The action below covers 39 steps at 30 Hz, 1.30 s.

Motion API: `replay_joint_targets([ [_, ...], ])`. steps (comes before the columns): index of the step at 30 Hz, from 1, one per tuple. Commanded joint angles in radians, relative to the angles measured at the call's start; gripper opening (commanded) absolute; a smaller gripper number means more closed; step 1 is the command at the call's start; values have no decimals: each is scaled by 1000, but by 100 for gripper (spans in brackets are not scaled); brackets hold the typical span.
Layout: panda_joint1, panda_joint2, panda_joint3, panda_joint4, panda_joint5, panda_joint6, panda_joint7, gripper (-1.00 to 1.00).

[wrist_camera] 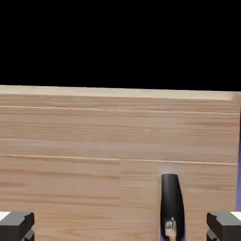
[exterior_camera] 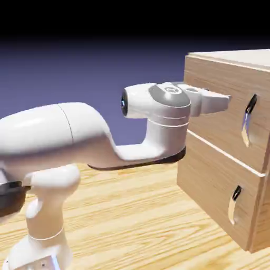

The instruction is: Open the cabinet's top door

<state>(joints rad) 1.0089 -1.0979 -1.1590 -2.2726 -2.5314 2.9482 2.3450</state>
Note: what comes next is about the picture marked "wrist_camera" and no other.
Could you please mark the light wood cabinet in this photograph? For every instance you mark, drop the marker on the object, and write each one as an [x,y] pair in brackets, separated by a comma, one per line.
[113,100]

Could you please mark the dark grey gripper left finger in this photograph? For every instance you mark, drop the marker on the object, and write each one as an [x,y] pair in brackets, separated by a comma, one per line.
[15,227]

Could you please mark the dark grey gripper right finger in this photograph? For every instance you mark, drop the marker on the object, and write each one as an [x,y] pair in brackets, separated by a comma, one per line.
[226,227]

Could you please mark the light wood cabinet door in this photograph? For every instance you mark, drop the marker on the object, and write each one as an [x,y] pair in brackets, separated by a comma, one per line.
[116,133]
[75,188]

